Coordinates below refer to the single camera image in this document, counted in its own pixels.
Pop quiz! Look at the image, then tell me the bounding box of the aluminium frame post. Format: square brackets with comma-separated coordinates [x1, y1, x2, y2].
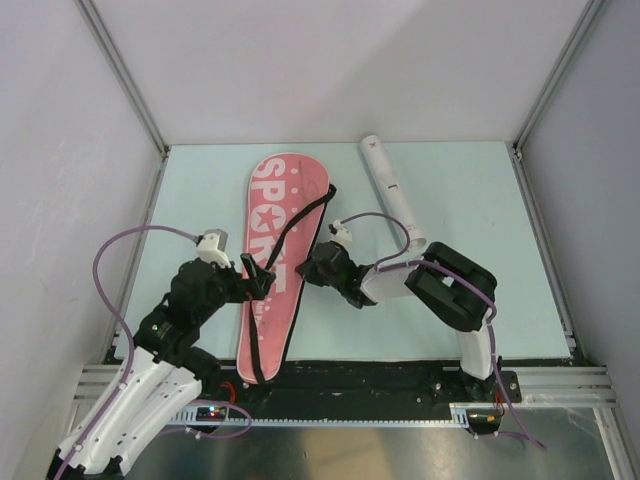
[74, 0, 170, 160]
[511, 0, 610, 152]

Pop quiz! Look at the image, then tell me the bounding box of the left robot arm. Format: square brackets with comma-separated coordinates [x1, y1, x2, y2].
[47, 254, 276, 479]

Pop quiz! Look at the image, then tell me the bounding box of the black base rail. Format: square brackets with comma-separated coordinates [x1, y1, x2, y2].
[200, 360, 522, 419]

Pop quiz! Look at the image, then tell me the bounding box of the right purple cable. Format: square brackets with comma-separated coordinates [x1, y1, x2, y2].
[339, 212, 549, 451]

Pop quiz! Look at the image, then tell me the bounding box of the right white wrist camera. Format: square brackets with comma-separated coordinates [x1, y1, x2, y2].
[329, 220, 353, 248]

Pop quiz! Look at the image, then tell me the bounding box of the purple cable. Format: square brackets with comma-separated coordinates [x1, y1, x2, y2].
[52, 225, 254, 479]
[339, 212, 549, 451]

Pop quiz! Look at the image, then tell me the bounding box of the right aluminium frame post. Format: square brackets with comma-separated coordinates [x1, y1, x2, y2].
[511, 0, 610, 152]

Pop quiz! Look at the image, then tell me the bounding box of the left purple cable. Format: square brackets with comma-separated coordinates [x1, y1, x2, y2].
[52, 225, 254, 479]

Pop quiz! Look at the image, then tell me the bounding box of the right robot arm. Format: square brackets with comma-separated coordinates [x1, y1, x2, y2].
[296, 241, 500, 401]

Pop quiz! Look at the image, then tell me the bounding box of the translucent shuttlecock tube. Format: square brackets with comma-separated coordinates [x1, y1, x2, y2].
[360, 134, 427, 252]

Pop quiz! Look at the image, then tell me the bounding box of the pink racket cover bag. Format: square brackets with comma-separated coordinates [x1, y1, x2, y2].
[236, 152, 335, 385]

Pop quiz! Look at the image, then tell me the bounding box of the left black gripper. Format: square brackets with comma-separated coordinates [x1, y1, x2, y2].
[195, 252, 274, 323]

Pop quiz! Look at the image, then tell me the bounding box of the left aluminium frame post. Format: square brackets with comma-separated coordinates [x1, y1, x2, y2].
[74, 0, 170, 160]

